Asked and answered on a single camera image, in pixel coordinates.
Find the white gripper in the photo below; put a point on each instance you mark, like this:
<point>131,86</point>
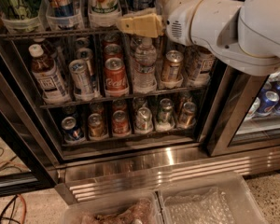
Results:
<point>178,18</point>

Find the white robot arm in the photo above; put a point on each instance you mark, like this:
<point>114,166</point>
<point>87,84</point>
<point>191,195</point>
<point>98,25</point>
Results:
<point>244,35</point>

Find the gold can middle shelf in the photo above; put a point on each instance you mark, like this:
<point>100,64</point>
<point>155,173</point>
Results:
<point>171,66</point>

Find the clear water bottle middle shelf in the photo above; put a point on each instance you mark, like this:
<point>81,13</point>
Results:
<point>145,57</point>

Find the red coca-cola can middle shelf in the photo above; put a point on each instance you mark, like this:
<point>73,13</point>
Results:
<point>115,74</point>

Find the silver blue can middle shelf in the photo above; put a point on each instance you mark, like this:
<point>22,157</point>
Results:
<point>81,76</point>

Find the green silver can bottom shelf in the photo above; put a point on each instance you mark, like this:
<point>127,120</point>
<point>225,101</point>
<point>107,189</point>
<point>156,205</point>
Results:
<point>165,115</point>

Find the gold can bottom right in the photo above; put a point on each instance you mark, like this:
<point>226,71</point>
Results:
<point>187,114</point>

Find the gold can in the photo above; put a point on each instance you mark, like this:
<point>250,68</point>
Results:
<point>187,114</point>
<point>96,125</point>

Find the red can bottom shelf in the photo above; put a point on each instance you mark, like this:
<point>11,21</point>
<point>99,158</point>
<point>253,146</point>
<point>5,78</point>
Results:
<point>120,123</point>

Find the gold can bottom left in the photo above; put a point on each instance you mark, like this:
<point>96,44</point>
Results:
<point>96,125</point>

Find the closed right fridge door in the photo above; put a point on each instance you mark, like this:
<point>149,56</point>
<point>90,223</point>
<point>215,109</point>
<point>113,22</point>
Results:
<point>238,127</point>

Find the pepsi can behind right door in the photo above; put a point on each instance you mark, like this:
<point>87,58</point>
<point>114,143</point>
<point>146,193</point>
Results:
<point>268,100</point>

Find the blue pepsi can bottom shelf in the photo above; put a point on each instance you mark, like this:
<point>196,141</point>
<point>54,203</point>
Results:
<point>72,131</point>

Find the steel fridge bottom grille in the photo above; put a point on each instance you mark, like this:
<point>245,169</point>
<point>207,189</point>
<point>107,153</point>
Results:
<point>87,180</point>

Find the open glass fridge door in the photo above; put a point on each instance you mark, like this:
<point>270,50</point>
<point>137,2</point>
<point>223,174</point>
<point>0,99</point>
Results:
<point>18,138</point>

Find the brown tea bottle right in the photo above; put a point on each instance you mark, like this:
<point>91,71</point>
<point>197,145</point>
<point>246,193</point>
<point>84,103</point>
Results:
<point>201,61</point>

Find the brown tea bottle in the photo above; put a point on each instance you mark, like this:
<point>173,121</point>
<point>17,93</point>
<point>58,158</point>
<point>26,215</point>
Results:
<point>48,76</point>
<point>201,61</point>

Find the brown tea bottle left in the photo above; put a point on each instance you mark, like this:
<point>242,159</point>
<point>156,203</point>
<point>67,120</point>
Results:
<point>48,76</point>

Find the clear plastic bin left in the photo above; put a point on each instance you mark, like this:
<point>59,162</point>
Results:
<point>126,207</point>

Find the clear plastic bin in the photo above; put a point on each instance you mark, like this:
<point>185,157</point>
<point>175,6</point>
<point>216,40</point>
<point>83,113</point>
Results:
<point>216,199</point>
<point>126,207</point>

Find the clear plastic bin right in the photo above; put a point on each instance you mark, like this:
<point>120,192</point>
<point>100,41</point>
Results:
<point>216,199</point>

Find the middle wire shelf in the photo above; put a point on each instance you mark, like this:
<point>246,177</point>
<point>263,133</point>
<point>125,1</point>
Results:
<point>126,96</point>

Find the wire shelf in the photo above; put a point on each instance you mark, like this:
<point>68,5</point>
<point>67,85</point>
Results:
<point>126,96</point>
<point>62,33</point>

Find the top wire shelf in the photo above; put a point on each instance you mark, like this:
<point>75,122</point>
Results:
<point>62,33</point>

